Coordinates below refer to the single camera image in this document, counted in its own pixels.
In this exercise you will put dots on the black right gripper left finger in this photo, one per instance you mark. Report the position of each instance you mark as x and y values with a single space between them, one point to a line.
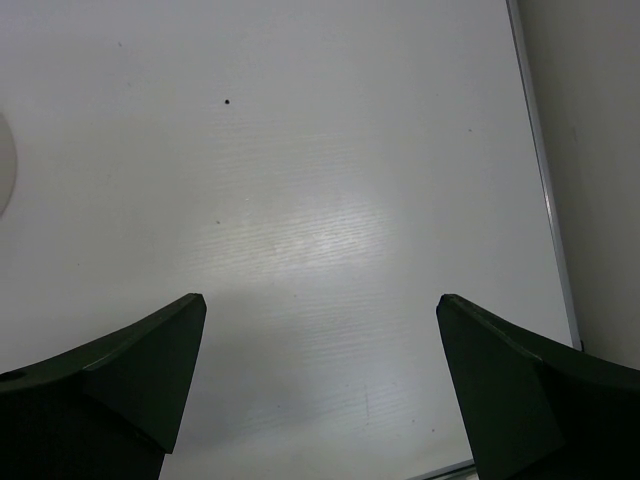
108 409

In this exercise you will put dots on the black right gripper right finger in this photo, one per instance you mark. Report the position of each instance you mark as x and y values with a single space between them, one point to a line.
534 408

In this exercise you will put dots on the cream plastic bin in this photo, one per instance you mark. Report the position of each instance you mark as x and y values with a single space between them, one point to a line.
8 163

